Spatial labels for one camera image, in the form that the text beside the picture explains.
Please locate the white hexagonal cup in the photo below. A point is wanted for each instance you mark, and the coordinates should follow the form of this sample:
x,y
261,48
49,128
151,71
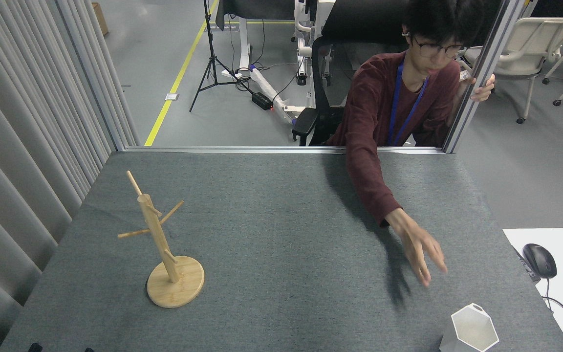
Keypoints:
x,y
474,328

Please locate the person's right forearm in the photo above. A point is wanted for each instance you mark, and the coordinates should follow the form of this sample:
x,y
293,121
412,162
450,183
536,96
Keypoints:
x,y
369,186

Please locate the person's left forearm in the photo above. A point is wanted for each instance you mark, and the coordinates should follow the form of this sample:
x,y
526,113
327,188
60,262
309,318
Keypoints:
x,y
457,105

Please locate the wooden cup storage rack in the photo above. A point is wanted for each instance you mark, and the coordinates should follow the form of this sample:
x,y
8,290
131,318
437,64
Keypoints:
x,y
158,234

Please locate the person's right hand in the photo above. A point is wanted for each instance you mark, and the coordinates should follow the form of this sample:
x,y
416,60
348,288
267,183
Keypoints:
x,y
416,244

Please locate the person's left hand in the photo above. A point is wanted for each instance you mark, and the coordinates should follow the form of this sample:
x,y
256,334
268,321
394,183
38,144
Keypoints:
x,y
484,93

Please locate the grey curtain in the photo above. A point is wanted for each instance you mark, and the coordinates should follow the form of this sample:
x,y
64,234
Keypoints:
x,y
17,122

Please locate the silver floor plate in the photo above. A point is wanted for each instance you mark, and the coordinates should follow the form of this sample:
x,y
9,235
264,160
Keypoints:
x,y
172,97

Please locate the white power strip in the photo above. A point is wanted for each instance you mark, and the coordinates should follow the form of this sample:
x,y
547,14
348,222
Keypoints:
x,y
230,75

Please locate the black tripod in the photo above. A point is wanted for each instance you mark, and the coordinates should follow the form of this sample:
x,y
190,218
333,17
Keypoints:
x,y
211,58

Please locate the cardboard box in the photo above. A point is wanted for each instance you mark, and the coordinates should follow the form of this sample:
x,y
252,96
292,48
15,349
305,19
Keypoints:
x,y
100,17

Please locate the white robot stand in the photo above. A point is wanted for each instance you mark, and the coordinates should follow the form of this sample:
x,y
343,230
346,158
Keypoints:
x,y
306,49

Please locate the black office chair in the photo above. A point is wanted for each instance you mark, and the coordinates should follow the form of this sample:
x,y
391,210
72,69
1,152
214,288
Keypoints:
x,y
330,63

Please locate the person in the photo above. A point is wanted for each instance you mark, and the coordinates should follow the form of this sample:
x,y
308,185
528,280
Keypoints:
x,y
374,98

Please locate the black labelled device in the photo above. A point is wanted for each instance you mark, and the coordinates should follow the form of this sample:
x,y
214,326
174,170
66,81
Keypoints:
x,y
526,266

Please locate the black computer mouse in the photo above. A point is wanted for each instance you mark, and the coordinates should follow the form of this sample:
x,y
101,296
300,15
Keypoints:
x,y
539,260

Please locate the black-rimmed glasses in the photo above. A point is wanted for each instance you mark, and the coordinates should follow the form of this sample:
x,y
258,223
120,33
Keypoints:
x,y
438,50

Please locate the white chair with armrests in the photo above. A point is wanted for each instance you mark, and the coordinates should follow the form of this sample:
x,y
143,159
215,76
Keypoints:
x,y
535,44

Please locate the aluminium frame rail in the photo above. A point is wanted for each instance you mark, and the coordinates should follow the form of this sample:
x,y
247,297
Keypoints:
x,y
237,149

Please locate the white desk frame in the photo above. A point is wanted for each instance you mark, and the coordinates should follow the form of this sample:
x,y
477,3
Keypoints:
x,y
244,44

